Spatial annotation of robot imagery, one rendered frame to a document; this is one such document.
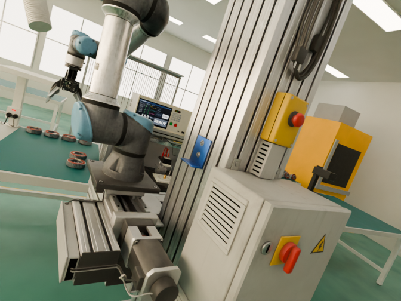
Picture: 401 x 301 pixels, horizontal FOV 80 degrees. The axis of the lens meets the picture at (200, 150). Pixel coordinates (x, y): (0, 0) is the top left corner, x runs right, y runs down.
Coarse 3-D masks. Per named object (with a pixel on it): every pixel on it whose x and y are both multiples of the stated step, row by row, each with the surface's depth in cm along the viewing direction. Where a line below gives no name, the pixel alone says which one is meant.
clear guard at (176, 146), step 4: (168, 140) 179; (172, 140) 185; (176, 140) 191; (172, 144) 170; (176, 144) 175; (180, 144) 181; (172, 148) 166; (176, 148) 167; (180, 148) 169; (172, 152) 164; (176, 152) 165
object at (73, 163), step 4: (68, 160) 152; (72, 160) 156; (76, 160) 159; (80, 160) 159; (68, 164) 151; (72, 164) 150; (76, 164) 152; (80, 164) 153; (84, 164) 156; (76, 168) 152; (80, 168) 154
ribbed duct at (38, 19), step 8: (24, 0) 185; (32, 0) 184; (40, 0) 187; (24, 8) 186; (32, 8) 184; (40, 8) 186; (32, 16) 184; (40, 16) 186; (48, 16) 192; (32, 24) 187; (40, 24) 189; (48, 24) 191
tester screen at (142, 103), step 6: (144, 102) 174; (150, 102) 176; (138, 108) 174; (144, 108) 175; (150, 108) 177; (156, 108) 179; (162, 108) 180; (168, 108) 182; (150, 114) 178; (168, 114) 183
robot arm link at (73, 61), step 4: (68, 56) 107; (72, 56) 107; (68, 60) 107; (72, 60) 107; (76, 60) 108; (80, 60) 109; (72, 64) 108; (76, 64) 109; (80, 64) 110; (80, 68) 112
